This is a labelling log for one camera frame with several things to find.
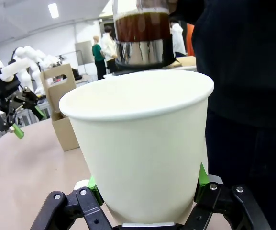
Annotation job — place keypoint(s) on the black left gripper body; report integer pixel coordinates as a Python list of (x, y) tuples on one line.
[(3, 87)]

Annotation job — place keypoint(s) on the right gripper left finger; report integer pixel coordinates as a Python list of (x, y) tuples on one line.
[(85, 203)]

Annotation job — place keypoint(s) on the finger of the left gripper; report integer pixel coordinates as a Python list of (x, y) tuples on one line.
[(29, 98), (8, 115)]

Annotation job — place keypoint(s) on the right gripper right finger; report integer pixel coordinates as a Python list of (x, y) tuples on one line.
[(224, 198)]

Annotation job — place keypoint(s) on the white paper cup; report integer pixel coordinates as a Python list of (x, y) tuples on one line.
[(140, 143)]

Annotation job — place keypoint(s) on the glass french press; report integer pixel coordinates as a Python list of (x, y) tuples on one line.
[(140, 48)]

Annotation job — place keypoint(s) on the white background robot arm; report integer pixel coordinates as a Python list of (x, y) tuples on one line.
[(48, 60), (24, 54)]

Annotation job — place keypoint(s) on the person's right forearm black sleeve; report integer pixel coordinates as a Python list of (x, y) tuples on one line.
[(185, 12)]

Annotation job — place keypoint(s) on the brown cardboard cup carrier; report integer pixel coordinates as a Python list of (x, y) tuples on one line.
[(63, 134)]

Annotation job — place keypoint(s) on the person in green shirt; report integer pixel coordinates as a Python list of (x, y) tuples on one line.
[(97, 51)]

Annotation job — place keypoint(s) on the white table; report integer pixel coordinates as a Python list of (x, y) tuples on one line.
[(111, 74)]

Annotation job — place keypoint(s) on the ceiling light panel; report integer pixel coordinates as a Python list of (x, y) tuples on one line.
[(52, 10)]

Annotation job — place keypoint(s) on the person in white coat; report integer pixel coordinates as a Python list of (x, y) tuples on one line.
[(109, 45), (177, 36)]

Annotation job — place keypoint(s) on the person in black sweater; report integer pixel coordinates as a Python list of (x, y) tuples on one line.
[(247, 72)]

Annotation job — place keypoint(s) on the brown cardboard sheet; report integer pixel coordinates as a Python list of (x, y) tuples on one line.
[(185, 61)]

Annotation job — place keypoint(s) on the orange garment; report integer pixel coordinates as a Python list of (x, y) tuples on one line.
[(190, 40)]

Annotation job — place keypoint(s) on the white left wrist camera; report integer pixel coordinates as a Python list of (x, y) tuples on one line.
[(11, 69)]

